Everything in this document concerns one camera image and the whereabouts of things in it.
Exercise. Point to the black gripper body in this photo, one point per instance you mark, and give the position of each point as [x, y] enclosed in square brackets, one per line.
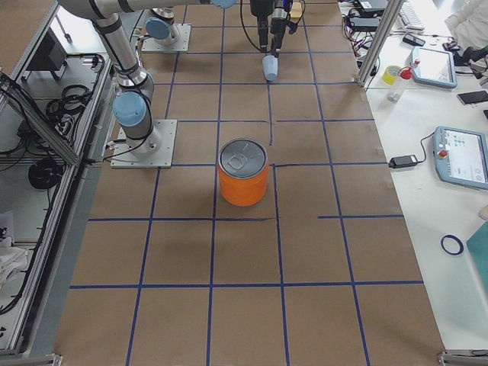
[259, 8]

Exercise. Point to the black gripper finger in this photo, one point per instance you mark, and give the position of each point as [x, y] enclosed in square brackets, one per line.
[277, 29]
[263, 34]

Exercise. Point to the light blue plastic cup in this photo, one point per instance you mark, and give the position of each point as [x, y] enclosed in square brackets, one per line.
[270, 67]

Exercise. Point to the wooden cup stand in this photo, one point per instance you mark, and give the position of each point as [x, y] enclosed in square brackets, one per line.
[296, 10]

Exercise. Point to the black power brick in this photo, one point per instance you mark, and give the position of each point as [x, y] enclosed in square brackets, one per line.
[364, 24]

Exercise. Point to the yellow tape roll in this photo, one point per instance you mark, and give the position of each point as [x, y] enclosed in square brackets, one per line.
[390, 74]

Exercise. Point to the white keyboard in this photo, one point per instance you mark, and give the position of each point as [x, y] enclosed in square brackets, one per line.
[409, 19]

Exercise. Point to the small clear bottle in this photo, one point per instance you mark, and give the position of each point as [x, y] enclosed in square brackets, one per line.
[393, 96]

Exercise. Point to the orange can with silver lid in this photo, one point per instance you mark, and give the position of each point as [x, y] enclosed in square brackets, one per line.
[243, 172]

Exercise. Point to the far robot teach pendant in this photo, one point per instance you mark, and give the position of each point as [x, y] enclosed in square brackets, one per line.
[433, 67]

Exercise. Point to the robot teach pendant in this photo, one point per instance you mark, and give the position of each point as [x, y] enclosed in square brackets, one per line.
[433, 67]
[460, 157]

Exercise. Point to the black power adapter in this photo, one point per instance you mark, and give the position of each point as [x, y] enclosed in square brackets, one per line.
[400, 162]

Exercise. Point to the black smartphone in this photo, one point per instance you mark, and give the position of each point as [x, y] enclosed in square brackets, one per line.
[474, 97]

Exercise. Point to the near robot teach pendant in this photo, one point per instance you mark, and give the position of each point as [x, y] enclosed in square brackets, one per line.
[460, 157]

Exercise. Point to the teal board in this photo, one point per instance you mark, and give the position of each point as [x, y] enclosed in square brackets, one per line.
[477, 247]

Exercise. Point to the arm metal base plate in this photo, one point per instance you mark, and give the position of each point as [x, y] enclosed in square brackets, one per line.
[157, 150]
[149, 45]

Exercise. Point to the aluminium frame post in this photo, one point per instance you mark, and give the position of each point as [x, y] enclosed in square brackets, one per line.
[389, 17]

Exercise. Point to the aluminium side frame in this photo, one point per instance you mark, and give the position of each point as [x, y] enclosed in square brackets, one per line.
[55, 78]

